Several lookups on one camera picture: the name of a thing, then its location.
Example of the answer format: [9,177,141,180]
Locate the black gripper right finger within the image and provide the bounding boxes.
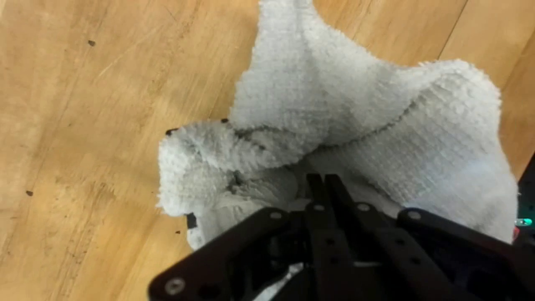
[325,175,469,301]

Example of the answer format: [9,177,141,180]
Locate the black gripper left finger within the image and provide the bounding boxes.
[307,174,357,301]

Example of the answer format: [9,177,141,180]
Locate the white towel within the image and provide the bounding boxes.
[156,0,521,301]

